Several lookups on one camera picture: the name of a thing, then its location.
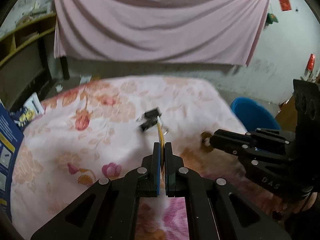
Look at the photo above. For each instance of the white paper scrap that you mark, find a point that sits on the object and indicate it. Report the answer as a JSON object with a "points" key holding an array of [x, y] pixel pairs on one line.
{"points": [[59, 88], [85, 78]]}

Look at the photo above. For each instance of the green wall ornament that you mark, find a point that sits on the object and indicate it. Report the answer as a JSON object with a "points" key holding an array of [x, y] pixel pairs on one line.
{"points": [[271, 18]]}

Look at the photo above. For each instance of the floral blanket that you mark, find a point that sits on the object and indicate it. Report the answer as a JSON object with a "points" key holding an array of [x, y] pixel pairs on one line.
{"points": [[100, 130]]}

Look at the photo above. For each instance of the blue plastic basin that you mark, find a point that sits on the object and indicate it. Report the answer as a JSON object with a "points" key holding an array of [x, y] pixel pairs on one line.
{"points": [[252, 112]]}

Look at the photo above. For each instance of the blue yellow packet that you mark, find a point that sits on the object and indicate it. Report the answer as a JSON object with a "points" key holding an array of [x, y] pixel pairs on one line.
{"points": [[31, 108]]}

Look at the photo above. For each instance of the pink hanging sheet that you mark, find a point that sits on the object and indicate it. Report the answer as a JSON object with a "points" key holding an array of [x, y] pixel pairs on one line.
{"points": [[160, 20]]}

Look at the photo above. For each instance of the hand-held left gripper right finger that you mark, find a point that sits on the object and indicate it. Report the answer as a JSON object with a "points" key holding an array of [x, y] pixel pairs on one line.
{"points": [[168, 170]]}

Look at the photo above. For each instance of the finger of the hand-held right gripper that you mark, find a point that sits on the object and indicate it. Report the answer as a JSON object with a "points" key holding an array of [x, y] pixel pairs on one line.
{"points": [[232, 147], [250, 138]]}

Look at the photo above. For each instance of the blue cardboard box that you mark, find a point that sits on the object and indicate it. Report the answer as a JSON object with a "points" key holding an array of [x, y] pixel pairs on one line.
{"points": [[8, 140]]}

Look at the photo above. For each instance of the black furniture leg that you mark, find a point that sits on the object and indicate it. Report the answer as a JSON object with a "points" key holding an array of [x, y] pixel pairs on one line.
{"points": [[65, 67]]}

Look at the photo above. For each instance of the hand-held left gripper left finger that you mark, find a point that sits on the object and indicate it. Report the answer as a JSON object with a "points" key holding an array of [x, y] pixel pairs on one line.
{"points": [[157, 170]]}

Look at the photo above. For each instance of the black binder clip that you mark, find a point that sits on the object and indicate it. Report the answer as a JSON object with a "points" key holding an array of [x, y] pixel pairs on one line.
{"points": [[148, 125], [152, 113]]}

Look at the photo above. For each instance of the wooden furniture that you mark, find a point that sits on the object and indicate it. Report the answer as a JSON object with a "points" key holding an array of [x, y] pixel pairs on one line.
{"points": [[286, 113]]}

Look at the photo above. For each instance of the wooden shelf unit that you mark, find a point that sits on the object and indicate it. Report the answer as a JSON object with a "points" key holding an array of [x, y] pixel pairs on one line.
{"points": [[25, 42]]}

